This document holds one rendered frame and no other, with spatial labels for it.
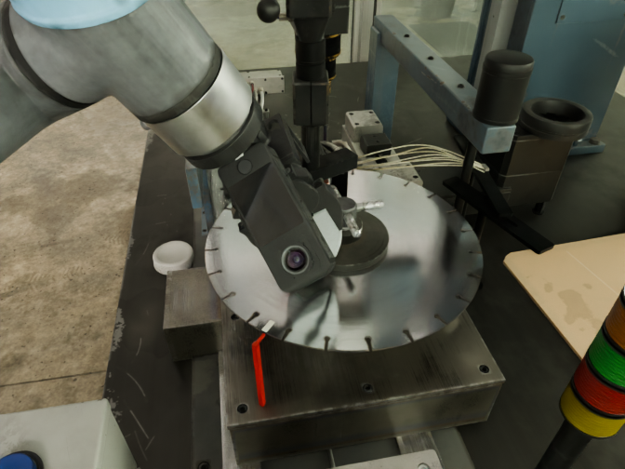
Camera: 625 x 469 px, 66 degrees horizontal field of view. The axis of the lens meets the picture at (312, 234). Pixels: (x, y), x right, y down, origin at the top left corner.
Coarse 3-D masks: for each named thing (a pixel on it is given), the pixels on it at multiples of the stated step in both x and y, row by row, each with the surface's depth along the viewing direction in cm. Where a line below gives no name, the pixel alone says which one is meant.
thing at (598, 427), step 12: (564, 396) 39; (576, 396) 37; (564, 408) 39; (576, 408) 37; (588, 408) 36; (576, 420) 38; (588, 420) 37; (600, 420) 36; (612, 420) 36; (624, 420) 36; (588, 432) 37; (600, 432) 37; (612, 432) 37
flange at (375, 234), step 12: (360, 216) 61; (372, 216) 61; (360, 228) 57; (372, 228) 59; (384, 228) 59; (348, 240) 56; (360, 240) 57; (372, 240) 57; (384, 240) 57; (348, 252) 55; (360, 252) 55; (372, 252) 56; (384, 252) 56; (336, 264) 54; (348, 264) 54; (360, 264) 54; (372, 264) 55
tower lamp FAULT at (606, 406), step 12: (576, 372) 37; (588, 372) 35; (576, 384) 37; (588, 384) 36; (600, 384) 35; (588, 396) 36; (600, 396) 35; (612, 396) 34; (624, 396) 34; (600, 408) 35; (612, 408) 35; (624, 408) 35
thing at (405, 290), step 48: (384, 192) 67; (240, 240) 59; (432, 240) 59; (240, 288) 52; (336, 288) 52; (384, 288) 52; (432, 288) 52; (288, 336) 47; (336, 336) 47; (384, 336) 47
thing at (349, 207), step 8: (336, 192) 58; (344, 200) 56; (352, 200) 56; (376, 200) 57; (344, 208) 55; (352, 208) 55; (360, 208) 56; (368, 208) 56; (344, 216) 55; (352, 216) 55; (344, 224) 56; (352, 224) 53; (352, 232) 52; (360, 232) 52
